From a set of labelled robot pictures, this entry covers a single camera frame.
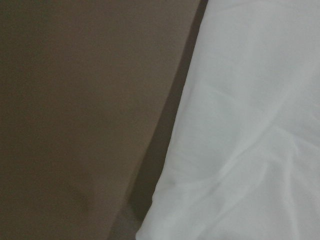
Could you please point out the white long-sleeve printed shirt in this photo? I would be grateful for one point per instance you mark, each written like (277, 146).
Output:
(243, 162)

